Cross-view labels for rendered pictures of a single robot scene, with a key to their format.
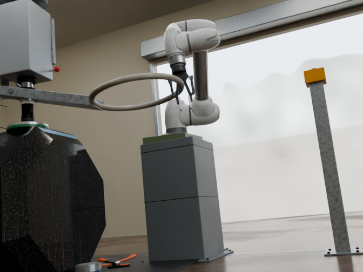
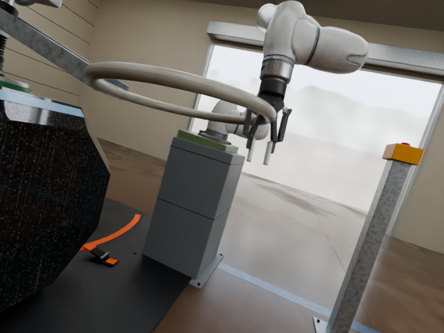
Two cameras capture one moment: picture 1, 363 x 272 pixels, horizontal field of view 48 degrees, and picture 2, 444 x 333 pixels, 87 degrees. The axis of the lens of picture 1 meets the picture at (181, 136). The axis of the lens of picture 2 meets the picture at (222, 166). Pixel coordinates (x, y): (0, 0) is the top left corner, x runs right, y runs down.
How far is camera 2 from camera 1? 147 cm
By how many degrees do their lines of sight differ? 18
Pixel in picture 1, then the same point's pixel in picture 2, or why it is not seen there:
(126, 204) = (158, 135)
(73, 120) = (141, 59)
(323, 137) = (377, 226)
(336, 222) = (344, 314)
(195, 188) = (213, 210)
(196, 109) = not seen: hidden behind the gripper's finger
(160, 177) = (182, 181)
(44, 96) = (14, 30)
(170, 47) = (280, 40)
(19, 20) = not seen: outside the picture
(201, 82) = not seen: hidden behind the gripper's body
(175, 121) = (219, 125)
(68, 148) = (51, 136)
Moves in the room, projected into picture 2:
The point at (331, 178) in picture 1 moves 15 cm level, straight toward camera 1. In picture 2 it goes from (363, 271) to (375, 287)
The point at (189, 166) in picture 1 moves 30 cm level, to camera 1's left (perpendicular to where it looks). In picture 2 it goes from (217, 185) to (166, 172)
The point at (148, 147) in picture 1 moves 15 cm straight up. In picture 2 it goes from (181, 143) to (187, 119)
